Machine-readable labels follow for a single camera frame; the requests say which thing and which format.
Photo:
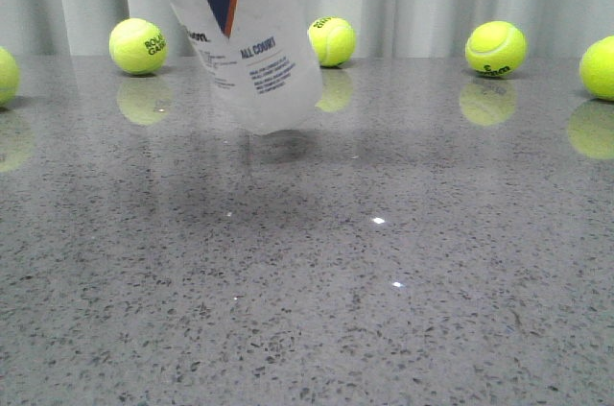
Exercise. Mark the far-right yellow tennis ball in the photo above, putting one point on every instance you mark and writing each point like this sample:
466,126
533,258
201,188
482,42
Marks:
596,69

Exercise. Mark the clear Wilson tennis ball can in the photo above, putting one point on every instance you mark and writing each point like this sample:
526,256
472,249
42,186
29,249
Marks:
260,60

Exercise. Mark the Roland Garros yellow tennis ball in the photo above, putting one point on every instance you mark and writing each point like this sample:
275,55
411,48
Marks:
137,46

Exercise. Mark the centre yellow tennis ball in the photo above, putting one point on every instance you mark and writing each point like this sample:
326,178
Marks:
333,40

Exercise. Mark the far-left yellow tennis ball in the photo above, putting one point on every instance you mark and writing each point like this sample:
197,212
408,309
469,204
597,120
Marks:
9,76

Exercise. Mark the Wilson 3 yellow tennis ball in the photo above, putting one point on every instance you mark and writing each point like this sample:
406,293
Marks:
495,48

